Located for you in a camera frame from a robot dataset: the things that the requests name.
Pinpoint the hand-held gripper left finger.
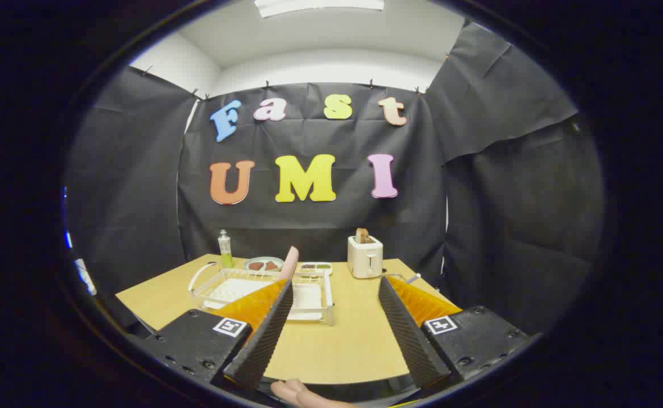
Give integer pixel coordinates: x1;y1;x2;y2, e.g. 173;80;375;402
138;278;294;392

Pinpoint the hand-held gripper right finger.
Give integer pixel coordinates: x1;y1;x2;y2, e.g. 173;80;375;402
377;275;540;390

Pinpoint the white dish rack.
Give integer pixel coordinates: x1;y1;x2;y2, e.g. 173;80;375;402
188;261;335;326

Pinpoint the pink plate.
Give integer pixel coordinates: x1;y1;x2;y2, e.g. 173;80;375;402
278;246;300;281

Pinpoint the grey-green plate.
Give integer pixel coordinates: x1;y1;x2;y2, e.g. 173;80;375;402
244;256;285;273

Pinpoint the white compartment tray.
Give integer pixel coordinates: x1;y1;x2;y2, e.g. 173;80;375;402
296;261;333;277

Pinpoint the cream toaster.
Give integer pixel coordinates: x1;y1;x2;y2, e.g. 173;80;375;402
347;235;384;279

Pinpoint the green liquid bottle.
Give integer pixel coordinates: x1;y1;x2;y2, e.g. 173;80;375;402
218;229;234;269

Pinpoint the black backdrop cloth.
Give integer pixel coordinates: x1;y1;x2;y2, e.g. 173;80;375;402
62;20;607;341

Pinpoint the white power strip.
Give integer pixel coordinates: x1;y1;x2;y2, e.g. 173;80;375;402
74;258;97;296

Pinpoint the ceiling light panel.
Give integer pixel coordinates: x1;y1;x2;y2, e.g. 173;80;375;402
254;0;385;19

